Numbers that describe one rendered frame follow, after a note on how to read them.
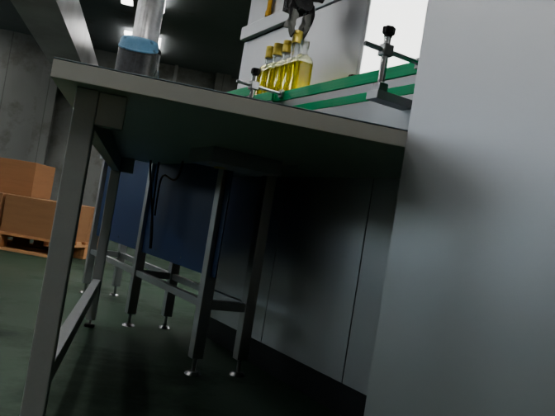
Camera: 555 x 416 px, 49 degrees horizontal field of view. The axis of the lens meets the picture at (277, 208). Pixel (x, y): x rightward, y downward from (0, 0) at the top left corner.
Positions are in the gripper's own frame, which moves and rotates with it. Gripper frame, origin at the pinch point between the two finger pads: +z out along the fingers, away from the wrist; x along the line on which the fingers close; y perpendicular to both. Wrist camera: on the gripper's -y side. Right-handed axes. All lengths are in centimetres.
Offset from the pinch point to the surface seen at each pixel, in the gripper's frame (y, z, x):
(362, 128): -83, 44, 29
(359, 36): -18.6, 0.8, -11.9
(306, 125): -80, 45, 39
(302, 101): -16.8, 25.7, 4.0
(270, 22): 47, -18, -12
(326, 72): -2.7, 10.1, -11.8
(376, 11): -24.9, -5.9, -12.3
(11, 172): 412, 53, 36
